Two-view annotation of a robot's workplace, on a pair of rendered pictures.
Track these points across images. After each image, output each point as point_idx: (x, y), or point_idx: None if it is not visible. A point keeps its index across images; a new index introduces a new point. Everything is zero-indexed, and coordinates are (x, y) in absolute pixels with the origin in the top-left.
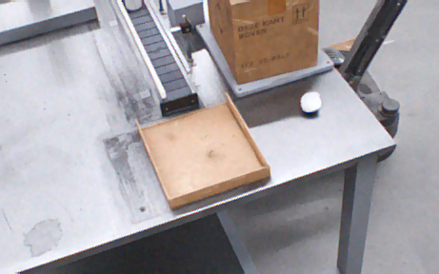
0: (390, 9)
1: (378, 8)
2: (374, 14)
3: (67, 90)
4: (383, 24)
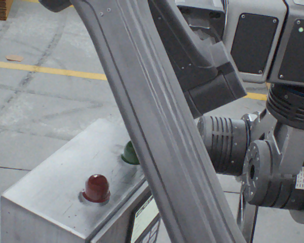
0: (255, 214)
1: (252, 221)
2: (251, 230)
3: None
4: (254, 232)
